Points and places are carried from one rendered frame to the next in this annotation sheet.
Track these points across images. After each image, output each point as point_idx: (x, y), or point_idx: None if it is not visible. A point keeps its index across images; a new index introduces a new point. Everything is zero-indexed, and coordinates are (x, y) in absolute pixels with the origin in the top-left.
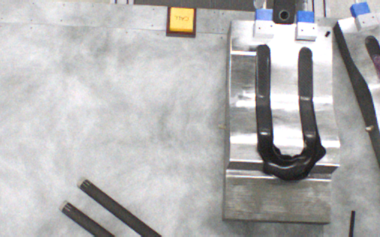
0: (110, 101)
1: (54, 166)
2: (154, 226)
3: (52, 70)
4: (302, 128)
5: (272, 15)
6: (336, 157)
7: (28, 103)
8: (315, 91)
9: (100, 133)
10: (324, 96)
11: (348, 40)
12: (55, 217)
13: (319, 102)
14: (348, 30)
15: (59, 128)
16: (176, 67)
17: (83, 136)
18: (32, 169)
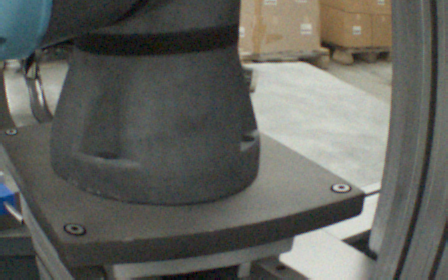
0: (294, 129)
1: (296, 95)
2: None
3: (377, 132)
4: (40, 78)
5: None
6: (4, 70)
7: (369, 116)
8: (32, 118)
9: (276, 113)
10: (21, 118)
11: (6, 175)
12: None
13: (25, 113)
14: (10, 182)
15: (322, 110)
16: None
17: (292, 110)
18: (313, 92)
